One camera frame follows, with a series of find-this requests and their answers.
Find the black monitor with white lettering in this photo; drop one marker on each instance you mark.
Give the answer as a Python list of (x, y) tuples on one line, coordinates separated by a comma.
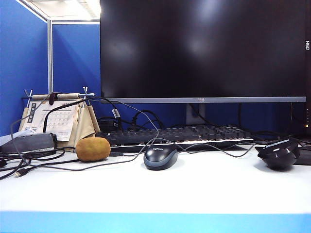
[(308, 72)]

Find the small black power adapter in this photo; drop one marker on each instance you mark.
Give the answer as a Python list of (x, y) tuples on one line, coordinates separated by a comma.
[(107, 126)]

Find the black mechanical keyboard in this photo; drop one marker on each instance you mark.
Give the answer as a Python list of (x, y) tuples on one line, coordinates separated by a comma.
[(170, 136)]

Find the grey monitor stand neck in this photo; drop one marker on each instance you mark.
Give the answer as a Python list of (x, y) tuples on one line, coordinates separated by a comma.
[(194, 114)]

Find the dark grey rectangular box device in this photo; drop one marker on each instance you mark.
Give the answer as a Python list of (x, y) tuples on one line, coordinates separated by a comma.
[(29, 143)]

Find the aluminium partition frame post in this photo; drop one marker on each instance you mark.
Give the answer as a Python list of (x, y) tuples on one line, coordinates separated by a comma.
[(49, 60)]

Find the large black computer monitor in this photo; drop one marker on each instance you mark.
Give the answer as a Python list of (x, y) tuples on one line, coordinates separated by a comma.
[(194, 48)]

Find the brown fuzzy kiwi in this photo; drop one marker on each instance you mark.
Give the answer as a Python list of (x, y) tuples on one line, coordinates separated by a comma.
[(93, 149)]

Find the small black connector plug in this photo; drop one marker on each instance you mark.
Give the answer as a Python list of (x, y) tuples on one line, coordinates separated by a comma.
[(117, 153)]

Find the grey and black mouse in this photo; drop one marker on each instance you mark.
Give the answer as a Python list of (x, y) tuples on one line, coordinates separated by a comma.
[(160, 157)]

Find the black angular gaming mouse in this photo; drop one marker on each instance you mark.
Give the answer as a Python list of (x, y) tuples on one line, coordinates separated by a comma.
[(277, 157)]

